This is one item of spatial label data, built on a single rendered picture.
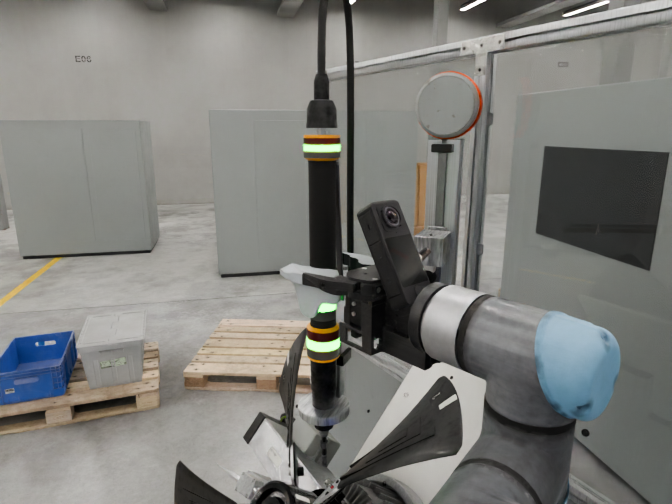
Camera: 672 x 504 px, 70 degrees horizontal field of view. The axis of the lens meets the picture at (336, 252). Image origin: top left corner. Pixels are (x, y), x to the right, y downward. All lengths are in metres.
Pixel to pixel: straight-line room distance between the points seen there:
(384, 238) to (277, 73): 12.35
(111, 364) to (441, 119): 2.89
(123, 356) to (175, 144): 9.55
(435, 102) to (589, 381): 0.94
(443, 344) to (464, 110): 0.85
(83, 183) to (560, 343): 7.62
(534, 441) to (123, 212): 7.52
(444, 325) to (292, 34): 12.62
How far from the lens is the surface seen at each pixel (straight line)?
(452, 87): 1.24
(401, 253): 0.50
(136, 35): 12.96
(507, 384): 0.43
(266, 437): 1.22
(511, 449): 0.44
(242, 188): 6.05
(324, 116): 0.57
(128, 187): 7.73
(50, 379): 3.68
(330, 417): 0.66
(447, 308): 0.45
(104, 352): 3.58
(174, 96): 12.73
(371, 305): 0.51
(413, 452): 0.75
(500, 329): 0.42
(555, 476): 0.46
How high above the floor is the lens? 1.82
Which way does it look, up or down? 14 degrees down
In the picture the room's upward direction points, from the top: straight up
